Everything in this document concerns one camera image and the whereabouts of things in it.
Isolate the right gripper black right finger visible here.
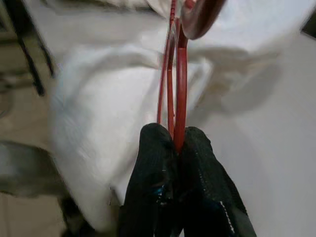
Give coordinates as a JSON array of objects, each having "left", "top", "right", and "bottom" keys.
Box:
[{"left": 178, "top": 126, "right": 257, "bottom": 237}]

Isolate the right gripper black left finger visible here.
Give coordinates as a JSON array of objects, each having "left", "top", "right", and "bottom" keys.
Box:
[{"left": 118, "top": 123, "right": 183, "bottom": 237}]

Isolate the red plastic hanger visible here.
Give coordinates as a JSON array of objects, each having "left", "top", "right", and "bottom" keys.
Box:
[
  {"left": 172, "top": 0, "right": 227, "bottom": 153},
  {"left": 157, "top": 0, "right": 181, "bottom": 131}
]

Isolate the white polo shirt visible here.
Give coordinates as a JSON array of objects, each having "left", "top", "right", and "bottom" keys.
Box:
[{"left": 49, "top": 0, "right": 316, "bottom": 237}]

